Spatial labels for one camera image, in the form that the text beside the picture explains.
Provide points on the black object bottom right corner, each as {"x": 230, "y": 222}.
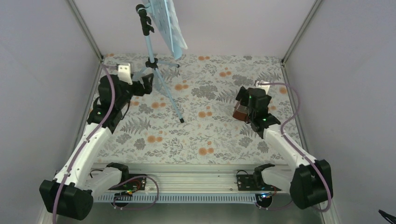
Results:
{"x": 388, "y": 217}

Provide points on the brown wooden metronome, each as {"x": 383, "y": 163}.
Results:
{"x": 245, "y": 119}

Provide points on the clear plastic metronome cover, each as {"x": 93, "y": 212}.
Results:
{"x": 240, "y": 110}

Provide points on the floral patterned table mat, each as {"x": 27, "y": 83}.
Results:
{"x": 204, "y": 88}

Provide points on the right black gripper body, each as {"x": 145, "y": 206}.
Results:
{"x": 245, "y": 92}

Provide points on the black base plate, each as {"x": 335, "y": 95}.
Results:
{"x": 245, "y": 182}
{"x": 131, "y": 184}

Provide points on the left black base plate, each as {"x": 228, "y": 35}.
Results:
{"x": 131, "y": 184}

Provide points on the light blue music stand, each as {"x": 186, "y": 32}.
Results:
{"x": 159, "y": 17}

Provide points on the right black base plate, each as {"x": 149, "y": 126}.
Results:
{"x": 245, "y": 182}

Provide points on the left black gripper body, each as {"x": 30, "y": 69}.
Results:
{"x": 139, "y": 91}

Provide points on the light blue cable duct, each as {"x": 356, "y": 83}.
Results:
{"x": 244, "y": 198}

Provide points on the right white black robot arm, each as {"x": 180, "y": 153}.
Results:
{"x": 308, "y": 180}

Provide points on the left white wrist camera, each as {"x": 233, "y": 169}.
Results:
{"x": 124, "y": 73}

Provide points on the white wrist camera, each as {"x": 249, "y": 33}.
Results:
{"x": 264, "y": 85}
{"x": 124, "y": 73}

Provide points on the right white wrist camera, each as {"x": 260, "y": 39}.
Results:
{"x": 264, "y": 85}

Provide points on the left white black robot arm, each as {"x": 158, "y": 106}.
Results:
{"x": 71, "y": 193}

